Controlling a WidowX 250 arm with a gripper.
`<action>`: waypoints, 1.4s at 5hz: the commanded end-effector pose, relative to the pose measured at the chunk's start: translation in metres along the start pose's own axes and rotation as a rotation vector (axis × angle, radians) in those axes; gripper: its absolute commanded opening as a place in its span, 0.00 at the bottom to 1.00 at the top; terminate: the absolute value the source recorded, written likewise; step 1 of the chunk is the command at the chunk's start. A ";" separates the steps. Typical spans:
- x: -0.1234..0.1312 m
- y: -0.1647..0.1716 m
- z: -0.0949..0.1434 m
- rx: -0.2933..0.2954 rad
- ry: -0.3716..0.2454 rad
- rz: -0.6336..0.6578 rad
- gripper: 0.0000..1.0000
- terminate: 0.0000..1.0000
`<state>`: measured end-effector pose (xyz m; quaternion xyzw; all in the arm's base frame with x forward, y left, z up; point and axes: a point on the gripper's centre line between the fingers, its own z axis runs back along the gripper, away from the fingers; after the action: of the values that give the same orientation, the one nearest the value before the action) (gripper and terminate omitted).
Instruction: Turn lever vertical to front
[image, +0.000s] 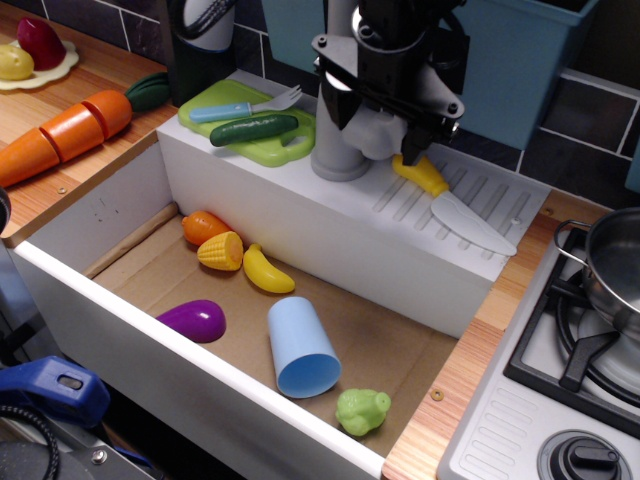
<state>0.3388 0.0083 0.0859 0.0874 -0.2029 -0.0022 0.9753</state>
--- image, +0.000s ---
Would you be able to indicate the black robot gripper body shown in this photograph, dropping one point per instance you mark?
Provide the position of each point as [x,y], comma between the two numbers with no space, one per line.
[409,55]

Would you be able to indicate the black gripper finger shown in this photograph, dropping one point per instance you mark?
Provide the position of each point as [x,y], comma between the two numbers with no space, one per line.
[419,136]
[342,100]

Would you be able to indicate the grey faucet lever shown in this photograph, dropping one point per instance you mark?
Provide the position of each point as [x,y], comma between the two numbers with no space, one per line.
[377,135]

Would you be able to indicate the grey toy faucet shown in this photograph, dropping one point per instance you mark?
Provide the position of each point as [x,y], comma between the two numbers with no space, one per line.
[332,159]

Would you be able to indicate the green cutting board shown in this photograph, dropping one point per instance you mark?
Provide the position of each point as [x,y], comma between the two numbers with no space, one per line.
[271,152]

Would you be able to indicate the green toy cucumber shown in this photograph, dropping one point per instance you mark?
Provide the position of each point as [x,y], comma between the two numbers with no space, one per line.
[252,128]

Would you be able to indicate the teal plastic bin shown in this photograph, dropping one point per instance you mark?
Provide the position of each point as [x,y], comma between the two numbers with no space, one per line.
[517,51]

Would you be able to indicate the yellow toy banana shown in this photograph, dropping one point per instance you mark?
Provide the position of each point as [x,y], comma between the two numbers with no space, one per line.
[263,274]

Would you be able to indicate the small orange toy carrot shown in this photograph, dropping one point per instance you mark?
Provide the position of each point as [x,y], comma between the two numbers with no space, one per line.
[200,226]

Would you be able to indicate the yellow toy corn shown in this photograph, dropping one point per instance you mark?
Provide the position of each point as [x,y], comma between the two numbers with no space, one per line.
[222,252]

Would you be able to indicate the steel cooking pot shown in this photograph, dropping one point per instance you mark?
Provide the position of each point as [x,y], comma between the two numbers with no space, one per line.
[610,267]

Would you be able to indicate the white toy sink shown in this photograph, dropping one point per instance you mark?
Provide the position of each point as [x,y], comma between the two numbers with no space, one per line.
[374,237]

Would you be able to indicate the light blue plastic cup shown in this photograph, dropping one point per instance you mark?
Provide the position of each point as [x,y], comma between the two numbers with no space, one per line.
[305,362]

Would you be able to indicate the purple toy eggplant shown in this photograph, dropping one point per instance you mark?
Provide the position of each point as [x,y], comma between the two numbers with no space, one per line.
[201,321]

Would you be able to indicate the light green toy vegetable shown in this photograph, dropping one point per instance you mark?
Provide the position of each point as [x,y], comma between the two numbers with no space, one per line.
[359,411]

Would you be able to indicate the black stove grate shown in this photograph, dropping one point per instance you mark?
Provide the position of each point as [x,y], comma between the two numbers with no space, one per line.
[567,351]

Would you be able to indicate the grey toy stove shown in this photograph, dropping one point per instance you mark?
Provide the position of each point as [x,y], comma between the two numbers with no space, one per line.
[506,423]

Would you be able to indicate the red toy fruit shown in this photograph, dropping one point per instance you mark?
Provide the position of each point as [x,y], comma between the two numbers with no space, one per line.
[40,40]

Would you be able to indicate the cream scalloped plate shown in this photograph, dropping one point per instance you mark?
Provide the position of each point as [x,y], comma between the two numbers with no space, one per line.
[41,78]

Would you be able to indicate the large orange wooden carrot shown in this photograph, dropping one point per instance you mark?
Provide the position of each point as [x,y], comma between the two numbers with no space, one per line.
[80,128]

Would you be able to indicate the yellow toy potato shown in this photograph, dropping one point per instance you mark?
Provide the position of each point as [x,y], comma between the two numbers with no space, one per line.
[16,63]

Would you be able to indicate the black stove knob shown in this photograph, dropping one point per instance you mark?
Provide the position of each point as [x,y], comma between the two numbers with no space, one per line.
[579,455]

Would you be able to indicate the blue clamp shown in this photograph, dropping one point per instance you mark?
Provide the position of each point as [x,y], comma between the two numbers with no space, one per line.
[57,388]

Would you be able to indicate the yellow handled toy knife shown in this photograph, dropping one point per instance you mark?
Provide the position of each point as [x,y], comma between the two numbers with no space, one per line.
[450,210]

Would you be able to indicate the blue handled toy fork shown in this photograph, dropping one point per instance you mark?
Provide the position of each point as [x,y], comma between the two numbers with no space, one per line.
[245,109]

